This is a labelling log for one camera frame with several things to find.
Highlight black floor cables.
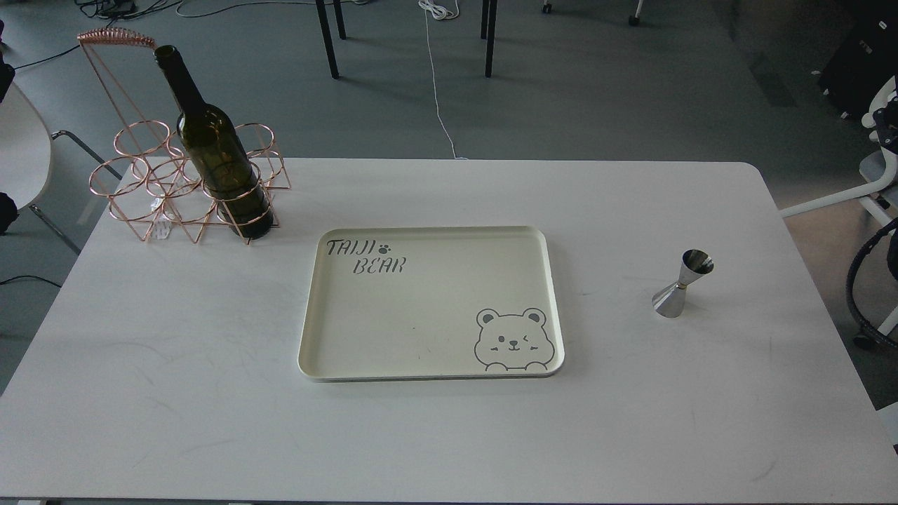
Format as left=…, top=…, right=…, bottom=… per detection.
left=0, top=0, right=211, bottom=74

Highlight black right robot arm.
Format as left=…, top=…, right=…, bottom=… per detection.
left=845, top=218, right=896, bottom=349

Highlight cream bear serving tray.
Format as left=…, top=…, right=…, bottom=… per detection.
left=298, top=226, right=565, bottom=382

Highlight black table legs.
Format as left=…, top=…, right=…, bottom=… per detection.
left=312, top=1, right=498, bottom=80

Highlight white office chair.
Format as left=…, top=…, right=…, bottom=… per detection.
left=779, top=76, right=897, bottom=349

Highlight white floor cable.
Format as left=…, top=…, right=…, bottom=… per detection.
left=418, top=0, right=469, bottom=161

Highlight black equipment case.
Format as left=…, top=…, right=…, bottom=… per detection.
left=818, top=13, right=897, bottom=119

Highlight dark green wine bottle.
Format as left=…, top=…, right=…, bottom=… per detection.
left=154, top=45, right=274, bottom=240

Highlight silver steel jigger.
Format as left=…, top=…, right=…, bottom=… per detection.
left=652, top=249, right=714, bottom=318

